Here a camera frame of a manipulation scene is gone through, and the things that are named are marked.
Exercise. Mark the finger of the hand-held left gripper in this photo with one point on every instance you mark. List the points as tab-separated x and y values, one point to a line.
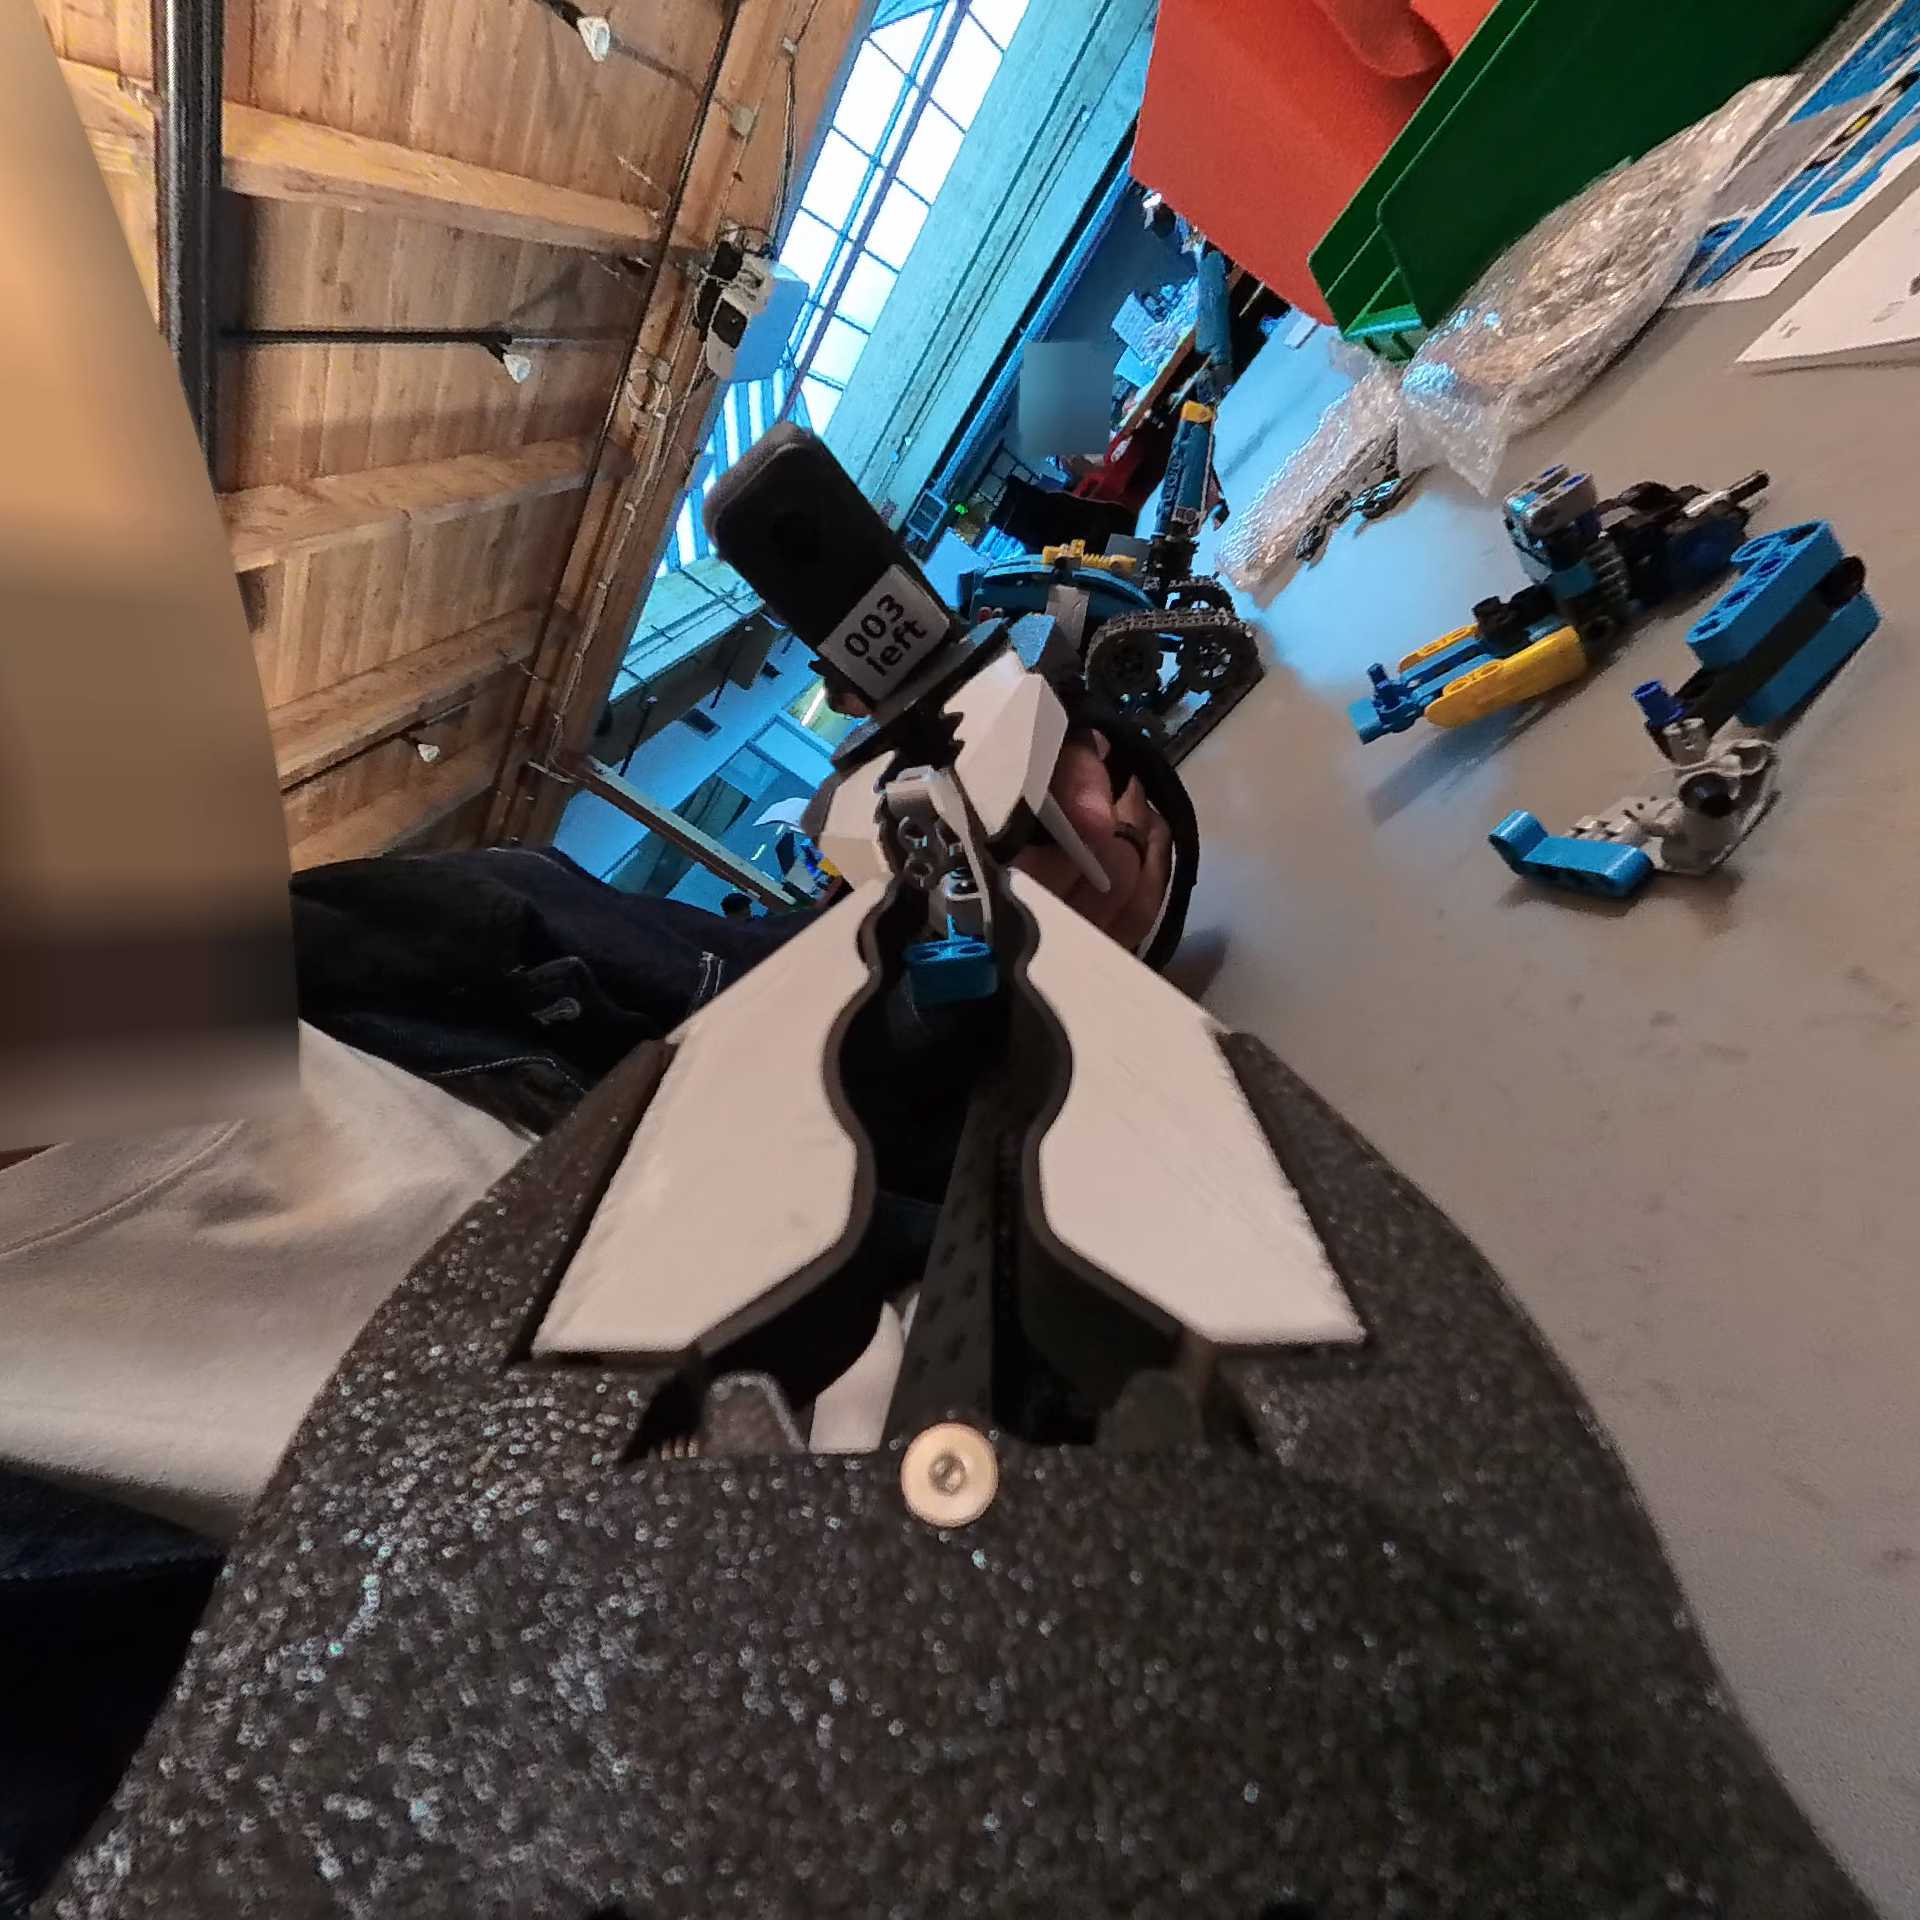
1020	750
849	826

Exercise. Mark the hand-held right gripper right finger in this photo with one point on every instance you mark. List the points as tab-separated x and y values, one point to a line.
1185	1170

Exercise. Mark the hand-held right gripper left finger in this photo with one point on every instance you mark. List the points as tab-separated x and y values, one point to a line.
720	1170

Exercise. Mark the grey blue brick assembly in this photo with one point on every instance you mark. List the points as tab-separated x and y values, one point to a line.
938	839

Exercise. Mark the blue angled brick beam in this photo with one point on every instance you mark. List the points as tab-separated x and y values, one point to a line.
945	974

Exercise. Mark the blue yellow black brick assembly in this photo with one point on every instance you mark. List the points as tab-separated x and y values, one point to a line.
1559	578

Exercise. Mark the grey panel brick assembly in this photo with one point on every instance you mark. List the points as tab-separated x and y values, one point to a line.
1695	810

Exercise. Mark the grey desk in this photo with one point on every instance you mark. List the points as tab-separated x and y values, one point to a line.
1500	1201

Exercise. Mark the person's left hand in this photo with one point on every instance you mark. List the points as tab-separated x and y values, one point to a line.
1124	839

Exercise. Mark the blue tracked toy robot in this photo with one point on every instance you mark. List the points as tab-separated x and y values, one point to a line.
1171	646

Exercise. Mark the dark denim jacket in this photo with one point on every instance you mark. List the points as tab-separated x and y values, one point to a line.
495	960

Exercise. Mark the small clear plastic bag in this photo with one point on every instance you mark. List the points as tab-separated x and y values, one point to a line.
1320	480

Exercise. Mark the person's white shirt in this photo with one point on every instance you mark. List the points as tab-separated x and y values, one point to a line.
225	1277

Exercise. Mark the orange felt bag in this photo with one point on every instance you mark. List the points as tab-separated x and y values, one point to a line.
1275	136

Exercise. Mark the large clear plastic bag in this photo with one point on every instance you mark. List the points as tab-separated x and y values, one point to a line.
1559	301

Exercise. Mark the green plastic bin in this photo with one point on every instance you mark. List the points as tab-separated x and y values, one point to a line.
1500	165

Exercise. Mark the instruction booklet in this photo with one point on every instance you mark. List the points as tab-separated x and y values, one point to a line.
1861	301

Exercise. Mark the blue sticker sheet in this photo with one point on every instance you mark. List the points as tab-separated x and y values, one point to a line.
1816	181

